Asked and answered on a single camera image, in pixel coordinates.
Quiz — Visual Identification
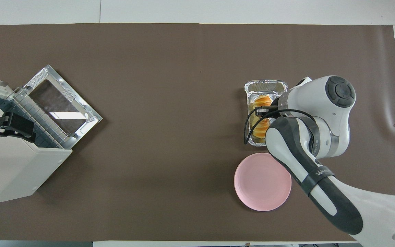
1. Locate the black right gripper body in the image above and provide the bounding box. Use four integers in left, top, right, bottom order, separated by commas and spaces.
270, 92, 289, 110

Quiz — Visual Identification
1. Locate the golden ridged bread loaf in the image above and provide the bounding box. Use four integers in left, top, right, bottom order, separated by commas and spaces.
252, 95, 274, 139

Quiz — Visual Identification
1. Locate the aluminium foil baking tray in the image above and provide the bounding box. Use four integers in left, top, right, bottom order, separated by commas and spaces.
244, 80, 288, 147

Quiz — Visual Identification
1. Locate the cream toaster oven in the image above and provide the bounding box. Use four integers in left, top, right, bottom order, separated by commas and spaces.
0, 78, 73, 205

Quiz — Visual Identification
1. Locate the glass oven door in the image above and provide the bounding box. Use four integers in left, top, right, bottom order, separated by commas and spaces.
23, 64, 103, 150

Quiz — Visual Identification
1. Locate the pink round plate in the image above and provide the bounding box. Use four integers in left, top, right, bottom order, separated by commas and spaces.
234, 153, 292, 212

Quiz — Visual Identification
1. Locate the brown table mat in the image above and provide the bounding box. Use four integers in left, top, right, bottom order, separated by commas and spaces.
0, 23, 395, 243

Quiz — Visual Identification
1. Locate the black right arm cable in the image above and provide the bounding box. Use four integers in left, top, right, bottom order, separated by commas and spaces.
244, 109, 317, 145

